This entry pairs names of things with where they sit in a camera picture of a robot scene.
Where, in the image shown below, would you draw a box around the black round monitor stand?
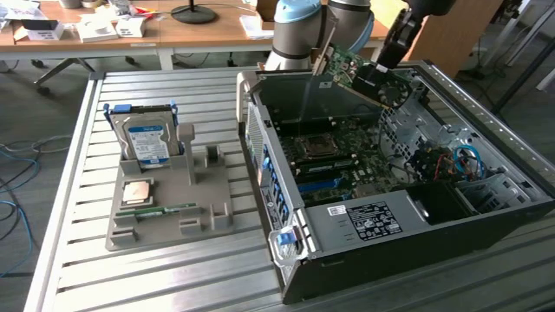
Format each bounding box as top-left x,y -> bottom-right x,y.
169,0 -> 218,25

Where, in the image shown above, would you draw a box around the blue expansion slot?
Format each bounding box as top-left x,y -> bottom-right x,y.
297,178 -> 343,193

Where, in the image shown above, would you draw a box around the loose papers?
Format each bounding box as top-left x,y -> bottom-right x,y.
0,0 -> 48,21

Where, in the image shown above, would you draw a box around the flat white box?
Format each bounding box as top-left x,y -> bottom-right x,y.
76,19 -> 118,43

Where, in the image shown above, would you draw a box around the white box with black lid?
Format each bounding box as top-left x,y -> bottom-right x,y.
20,19 -> 65,42

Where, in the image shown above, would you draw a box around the green Nvidia graphics card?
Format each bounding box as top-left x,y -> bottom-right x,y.
310,12 -> 415,110

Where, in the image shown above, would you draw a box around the grey printed parts rack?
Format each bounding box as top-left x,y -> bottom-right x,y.
105,123 -> 237,252

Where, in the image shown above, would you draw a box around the blue floor cable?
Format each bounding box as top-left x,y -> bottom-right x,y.
0,146 -> 40,277

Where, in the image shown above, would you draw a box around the metal CPU socket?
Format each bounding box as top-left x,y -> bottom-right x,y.
298,133 -> 339,157

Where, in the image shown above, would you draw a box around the open black PC case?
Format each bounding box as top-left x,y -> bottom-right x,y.
236,60 -> 555,305

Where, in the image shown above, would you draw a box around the small white box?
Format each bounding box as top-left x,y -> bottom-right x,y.
114,16 -> 146,38

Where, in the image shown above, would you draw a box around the black floor cable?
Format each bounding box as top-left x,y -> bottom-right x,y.
0,155 -> 40,241

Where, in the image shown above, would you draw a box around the grey power supply unit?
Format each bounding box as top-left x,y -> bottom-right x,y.
302,190 -> 429,253

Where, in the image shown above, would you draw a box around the green RAM stick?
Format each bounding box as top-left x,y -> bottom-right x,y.
298,159 -> 355,173
114,203 -> 198,217

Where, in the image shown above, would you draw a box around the CPU chip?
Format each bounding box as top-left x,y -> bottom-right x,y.
122,181 -> 152,205

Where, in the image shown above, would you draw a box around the blue case release latch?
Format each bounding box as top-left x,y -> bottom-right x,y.
276,229 -> 301,248

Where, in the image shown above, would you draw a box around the wooden desk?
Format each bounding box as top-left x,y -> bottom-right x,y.
0,0 -> 397,97

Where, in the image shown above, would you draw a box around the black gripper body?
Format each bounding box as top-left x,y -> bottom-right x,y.
405,0 -> 459,17

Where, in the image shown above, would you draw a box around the green motherboard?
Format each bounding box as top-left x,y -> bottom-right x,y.
276,120 -> 417,207

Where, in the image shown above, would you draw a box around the red wire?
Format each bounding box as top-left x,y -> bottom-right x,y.
437,154 -> 460,176

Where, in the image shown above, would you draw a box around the grey floor cable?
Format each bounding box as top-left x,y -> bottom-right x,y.
0,135 -> 73,155

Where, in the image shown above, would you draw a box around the blue wire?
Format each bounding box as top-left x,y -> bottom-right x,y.
453,144 -> 487,179

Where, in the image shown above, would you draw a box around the white booklet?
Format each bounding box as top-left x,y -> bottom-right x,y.
238,14 -> 274,40

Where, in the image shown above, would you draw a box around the wooden cabinet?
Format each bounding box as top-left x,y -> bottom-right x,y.
372,0 -> 507,79

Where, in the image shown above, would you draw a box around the hard disk with blue carrier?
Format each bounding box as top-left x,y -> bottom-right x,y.
102,99 -> 181,170

